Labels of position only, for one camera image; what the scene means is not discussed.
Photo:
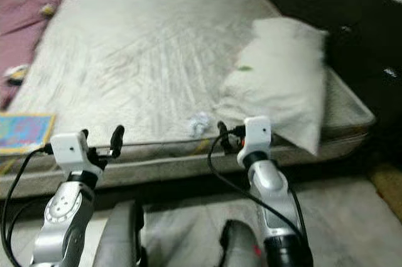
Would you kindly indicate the white paper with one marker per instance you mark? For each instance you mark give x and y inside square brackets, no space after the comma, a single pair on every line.
[199,124]

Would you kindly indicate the colourful children's book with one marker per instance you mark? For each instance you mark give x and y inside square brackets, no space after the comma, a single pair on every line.
[25,132]

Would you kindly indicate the white pillow with tree print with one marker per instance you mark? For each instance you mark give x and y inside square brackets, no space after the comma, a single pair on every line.
[279,72]

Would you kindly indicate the purple cartoon print blanket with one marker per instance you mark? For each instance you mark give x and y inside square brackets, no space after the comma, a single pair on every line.
[25,16]

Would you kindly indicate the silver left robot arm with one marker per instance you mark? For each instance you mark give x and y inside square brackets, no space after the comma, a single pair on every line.
[63,217]

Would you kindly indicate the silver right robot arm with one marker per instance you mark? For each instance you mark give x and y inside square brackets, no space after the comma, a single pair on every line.
[279,207]

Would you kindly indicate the grey left robot leg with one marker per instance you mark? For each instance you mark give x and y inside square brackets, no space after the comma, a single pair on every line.
[119,235]

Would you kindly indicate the white quilted mattress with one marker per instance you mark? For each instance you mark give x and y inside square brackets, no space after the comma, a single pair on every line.
[151,59]

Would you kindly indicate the black right robot leg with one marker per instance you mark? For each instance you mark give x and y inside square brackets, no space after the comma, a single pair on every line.
[240,247]

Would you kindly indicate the brown floor mat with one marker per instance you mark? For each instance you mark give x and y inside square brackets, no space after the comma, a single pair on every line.
[386,191]

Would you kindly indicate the black tufted headboard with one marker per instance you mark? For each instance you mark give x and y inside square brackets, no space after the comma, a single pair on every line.
[352,9]

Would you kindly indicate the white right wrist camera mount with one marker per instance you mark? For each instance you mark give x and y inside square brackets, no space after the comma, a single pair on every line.
[256,134]

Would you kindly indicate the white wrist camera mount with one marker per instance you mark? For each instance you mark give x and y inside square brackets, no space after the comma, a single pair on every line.
[70,149]
[256,134]

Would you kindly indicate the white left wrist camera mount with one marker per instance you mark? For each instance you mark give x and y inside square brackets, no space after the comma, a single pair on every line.
[70,149]

